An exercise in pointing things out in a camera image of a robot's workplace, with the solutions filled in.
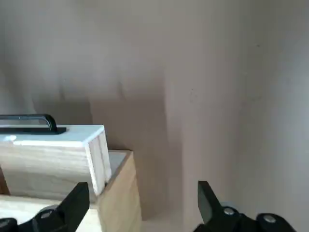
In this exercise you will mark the wooden cabinet drawer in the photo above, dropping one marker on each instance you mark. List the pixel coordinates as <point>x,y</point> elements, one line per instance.
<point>48,162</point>

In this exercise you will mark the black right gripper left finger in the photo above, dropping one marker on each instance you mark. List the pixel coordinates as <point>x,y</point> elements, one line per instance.
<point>62,215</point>

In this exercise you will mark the light wooden cabinet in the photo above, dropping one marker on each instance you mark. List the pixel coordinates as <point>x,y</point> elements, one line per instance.
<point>120,193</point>

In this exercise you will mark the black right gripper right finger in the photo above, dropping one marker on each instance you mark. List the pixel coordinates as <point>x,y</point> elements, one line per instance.
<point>214,217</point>

